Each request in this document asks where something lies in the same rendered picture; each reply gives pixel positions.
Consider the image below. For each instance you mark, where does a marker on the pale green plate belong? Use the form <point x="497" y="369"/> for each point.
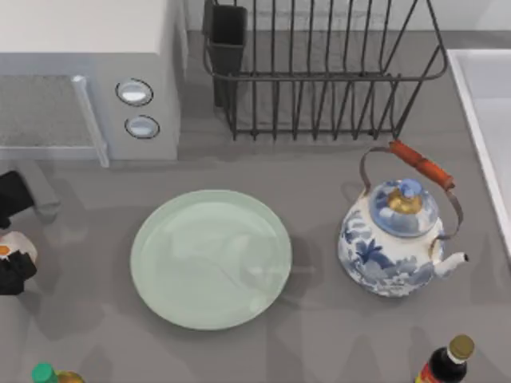
<point x="199" y="259"/>

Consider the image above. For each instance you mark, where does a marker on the pale microwave oven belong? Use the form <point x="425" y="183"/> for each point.
<point x="167" y="99"/>

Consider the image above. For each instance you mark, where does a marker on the small round microwave knob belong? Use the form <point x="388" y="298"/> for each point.
<point x="142" y="127"/>

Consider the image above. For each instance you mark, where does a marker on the blue and white kettle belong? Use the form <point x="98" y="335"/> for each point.
<point x="371" y="255"/>

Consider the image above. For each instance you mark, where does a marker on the blue kettle lid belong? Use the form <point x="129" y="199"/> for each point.
<point x="403" y="217"/>

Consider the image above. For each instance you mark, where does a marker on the black utensil holder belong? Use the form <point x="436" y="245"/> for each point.
<point x="226" y="40"/>

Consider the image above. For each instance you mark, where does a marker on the large round microwave knob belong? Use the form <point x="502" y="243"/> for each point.
<point x="134" y="92"/>

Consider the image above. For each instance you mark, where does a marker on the microwave oven door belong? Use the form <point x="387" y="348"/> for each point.
<point x="36" y="111"/>

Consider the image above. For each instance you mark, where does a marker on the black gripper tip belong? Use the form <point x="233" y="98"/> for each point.
<point x="14" y="195"/>

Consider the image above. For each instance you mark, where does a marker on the dark bottle with gold cap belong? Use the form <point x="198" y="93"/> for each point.
<point x="443" y="363"/>

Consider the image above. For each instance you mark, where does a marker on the yellow bottle with green cap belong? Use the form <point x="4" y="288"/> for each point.
<point x="43" y="373"/>

